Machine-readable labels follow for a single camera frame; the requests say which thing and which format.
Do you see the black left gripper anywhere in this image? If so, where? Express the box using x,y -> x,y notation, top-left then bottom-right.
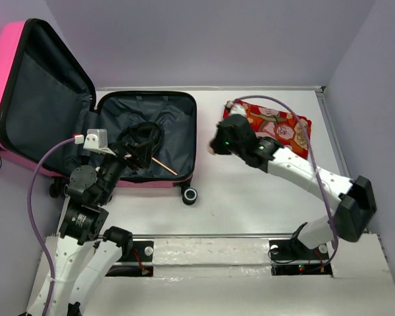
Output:
99,138 -> 156,203

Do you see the wooden chopstick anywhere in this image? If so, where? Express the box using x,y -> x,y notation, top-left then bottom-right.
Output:
151,157 -> 178,176

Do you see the red patterned cloth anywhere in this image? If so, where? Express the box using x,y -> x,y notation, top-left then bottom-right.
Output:
236,100 -> 309,159

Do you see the pink hard-shell suitcase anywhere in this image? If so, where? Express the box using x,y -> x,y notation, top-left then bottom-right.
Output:
0,18 -> 198,205

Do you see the round pink powder puff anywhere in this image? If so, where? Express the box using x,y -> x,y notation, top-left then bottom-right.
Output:
208,139 -> 222,155

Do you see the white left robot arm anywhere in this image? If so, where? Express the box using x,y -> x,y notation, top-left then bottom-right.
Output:
25,126 -> 162,315

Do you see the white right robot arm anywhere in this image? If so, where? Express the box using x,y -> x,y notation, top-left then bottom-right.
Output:
210,115 -> 377,258

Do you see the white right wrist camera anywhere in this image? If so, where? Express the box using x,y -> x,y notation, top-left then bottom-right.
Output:
224,101 -> 247,117

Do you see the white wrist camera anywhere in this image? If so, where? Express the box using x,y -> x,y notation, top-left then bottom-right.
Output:
224,101 -> 247,117
83,129 -> 116,155

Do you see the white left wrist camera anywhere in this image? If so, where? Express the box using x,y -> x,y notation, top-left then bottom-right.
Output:
83,129 -> 116,155

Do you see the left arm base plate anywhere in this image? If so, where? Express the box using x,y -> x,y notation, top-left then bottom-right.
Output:
106,240 -> 154,277

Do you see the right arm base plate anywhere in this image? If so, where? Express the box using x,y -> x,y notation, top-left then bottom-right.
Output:
267,239 -> 333,277

